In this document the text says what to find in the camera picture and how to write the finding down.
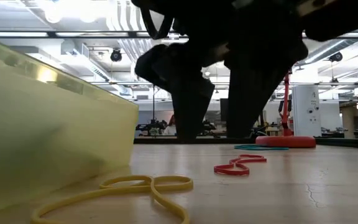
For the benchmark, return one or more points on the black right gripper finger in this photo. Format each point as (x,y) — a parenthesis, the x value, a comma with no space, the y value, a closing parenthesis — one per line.
(191,109)
(247,99)

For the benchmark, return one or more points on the teal rubber band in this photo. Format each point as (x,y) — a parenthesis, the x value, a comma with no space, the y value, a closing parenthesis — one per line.
(259,148)

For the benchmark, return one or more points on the red rubber band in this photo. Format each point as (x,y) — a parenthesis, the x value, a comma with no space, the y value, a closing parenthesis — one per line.
(228,169)

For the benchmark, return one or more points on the yellow rubber band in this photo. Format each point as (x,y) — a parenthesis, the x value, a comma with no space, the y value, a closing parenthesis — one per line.
(152,186)

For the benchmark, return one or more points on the translucent yellow plastic bin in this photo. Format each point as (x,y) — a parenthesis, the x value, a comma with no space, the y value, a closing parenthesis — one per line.
(42,140)

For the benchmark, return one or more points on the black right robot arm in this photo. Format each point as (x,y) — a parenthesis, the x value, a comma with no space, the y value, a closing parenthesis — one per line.
(337,21)

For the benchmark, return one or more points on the black background robot arm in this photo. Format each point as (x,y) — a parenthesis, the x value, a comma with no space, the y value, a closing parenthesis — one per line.
(208,126)
(152,127)

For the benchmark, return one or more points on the person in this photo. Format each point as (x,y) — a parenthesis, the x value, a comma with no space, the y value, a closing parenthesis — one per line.
(171,127)

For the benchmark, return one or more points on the red desk lamp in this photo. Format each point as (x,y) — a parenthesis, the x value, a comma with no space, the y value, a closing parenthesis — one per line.
(286,141)

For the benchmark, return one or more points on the white pillar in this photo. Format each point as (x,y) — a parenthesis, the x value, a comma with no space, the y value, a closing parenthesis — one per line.
(306,109)

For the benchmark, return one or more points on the black aluminium rig frame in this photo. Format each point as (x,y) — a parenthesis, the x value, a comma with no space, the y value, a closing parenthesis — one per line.
(73,35)

